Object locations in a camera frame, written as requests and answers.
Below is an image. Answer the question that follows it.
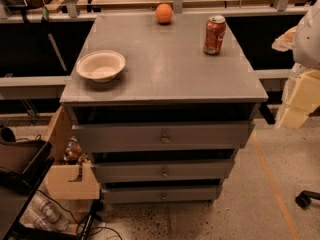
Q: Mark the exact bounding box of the bottom grey drawer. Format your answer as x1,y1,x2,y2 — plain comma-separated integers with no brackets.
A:
102,186,222,204

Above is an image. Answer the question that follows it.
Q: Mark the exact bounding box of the middle grey drawer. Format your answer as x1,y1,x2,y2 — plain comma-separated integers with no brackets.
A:
93,159,234,183

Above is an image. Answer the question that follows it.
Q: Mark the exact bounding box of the clear plastic bottle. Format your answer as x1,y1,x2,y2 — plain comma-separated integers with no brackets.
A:
22,193,70,232

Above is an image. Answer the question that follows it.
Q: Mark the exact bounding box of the black chair wheel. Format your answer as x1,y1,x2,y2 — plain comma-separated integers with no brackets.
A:
295,190,320,209

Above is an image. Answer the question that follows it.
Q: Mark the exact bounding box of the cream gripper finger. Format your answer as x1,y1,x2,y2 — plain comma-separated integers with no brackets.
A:
279,70,320,129
272,26,297,52

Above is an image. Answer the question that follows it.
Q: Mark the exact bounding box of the red coke can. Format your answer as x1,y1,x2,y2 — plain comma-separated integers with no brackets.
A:
203,15,226,55

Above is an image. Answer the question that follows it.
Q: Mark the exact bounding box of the top grey drawer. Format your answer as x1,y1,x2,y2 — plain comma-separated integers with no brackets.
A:
72,121,254,153

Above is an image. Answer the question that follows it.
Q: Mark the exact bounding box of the black floor cable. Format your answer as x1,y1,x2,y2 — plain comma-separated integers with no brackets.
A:
36,189,124,240

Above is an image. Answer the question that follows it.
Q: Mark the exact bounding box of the orange ball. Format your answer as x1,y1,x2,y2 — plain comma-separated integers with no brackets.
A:
155,4,173,24

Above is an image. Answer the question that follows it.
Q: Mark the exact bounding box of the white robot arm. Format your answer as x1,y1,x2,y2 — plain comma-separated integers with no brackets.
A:
272,2,320,129

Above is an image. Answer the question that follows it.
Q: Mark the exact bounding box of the black cart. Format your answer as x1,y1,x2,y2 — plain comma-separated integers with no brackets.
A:
0,139,56,240

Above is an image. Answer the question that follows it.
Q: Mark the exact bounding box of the grey drawer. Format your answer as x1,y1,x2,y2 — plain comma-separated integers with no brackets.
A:
72,121,254,153
102,186,222,204
93,159,234,183

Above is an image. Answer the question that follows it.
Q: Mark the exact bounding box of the wooden cutout board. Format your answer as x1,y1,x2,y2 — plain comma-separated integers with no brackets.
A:
44,163,100,200

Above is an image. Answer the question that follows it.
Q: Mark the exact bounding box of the white paper bowl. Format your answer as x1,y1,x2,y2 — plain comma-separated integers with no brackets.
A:
76,50,126,82

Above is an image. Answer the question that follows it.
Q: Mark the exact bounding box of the grey drawer cabinet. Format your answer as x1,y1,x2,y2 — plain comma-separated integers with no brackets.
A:
60,14,267,191

